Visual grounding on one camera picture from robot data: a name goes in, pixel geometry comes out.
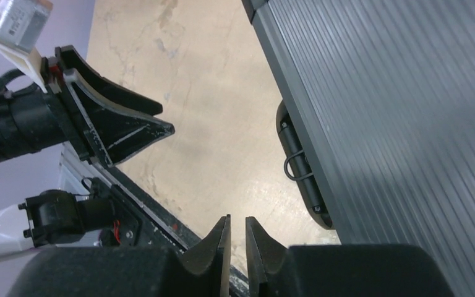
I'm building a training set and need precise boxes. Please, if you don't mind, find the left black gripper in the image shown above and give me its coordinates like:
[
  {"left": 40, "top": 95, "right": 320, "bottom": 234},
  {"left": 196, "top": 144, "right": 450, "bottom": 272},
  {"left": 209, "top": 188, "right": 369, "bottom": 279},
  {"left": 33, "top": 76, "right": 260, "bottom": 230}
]
[{"left": 0, "top": 45, "right": 175, "bottom": 166}]

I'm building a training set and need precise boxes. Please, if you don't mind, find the aluminium extrusion rail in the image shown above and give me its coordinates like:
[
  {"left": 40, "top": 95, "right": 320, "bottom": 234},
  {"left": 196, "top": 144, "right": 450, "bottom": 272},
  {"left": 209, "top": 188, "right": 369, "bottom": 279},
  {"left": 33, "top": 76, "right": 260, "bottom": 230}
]
[{"left": 59, "top": 142, "right": 98, "bottom": 200}]

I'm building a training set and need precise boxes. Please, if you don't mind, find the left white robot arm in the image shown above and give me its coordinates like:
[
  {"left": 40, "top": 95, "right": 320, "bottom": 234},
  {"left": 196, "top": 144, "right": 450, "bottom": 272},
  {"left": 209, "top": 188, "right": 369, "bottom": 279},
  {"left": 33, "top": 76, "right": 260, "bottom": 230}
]
[{"left": 0, "top": 46, "right": 175, "bottom": 261}]

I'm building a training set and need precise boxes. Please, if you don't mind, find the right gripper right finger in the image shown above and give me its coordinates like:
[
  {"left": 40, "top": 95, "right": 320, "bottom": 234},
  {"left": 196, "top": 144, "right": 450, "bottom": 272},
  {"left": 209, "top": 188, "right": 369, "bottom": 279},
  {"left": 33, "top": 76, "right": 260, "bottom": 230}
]
[{"left": 246, "top": 217, "right": 454, "bottom": 296}]

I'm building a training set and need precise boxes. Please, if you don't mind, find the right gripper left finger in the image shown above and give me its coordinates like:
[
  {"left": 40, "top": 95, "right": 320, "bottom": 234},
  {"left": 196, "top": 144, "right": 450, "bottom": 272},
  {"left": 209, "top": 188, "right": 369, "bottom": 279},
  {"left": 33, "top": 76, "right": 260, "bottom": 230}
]
[{"left": 8, "top": 215, "right": 231, "bottom": 296}]

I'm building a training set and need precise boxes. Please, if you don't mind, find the black foam-lined carry case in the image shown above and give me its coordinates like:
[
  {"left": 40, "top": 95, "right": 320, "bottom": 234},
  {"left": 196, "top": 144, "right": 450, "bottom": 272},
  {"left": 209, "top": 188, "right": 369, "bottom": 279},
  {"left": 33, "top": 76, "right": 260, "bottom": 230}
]
[{"left": 242, "top": 1, "right": 475, "bottom": 296}]

